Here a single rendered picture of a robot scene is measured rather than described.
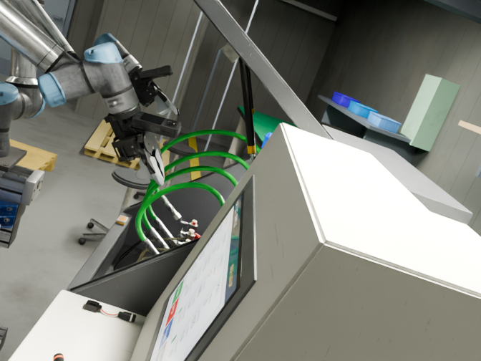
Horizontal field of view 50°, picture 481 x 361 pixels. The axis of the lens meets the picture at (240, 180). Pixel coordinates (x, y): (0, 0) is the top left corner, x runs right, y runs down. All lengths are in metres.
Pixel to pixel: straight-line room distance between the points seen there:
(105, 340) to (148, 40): 5.96
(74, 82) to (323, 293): 0.85
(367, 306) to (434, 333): 0.07
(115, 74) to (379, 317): 0.86
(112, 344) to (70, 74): 0.60
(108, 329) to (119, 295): 0.11
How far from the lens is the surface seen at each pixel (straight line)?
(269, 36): 8.02
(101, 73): 1.20
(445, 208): 1.29
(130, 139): 1.24
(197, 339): 0.69
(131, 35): 6.98
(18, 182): 1.92
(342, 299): 0.51
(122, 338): 1.25
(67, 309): 1.30
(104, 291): 1.34
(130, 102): 1.22
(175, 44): 6.96
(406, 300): 0.53
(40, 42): 1.34
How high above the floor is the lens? 1.70
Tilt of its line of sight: 15 degrees down
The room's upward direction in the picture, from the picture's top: 20 degrees clockwise
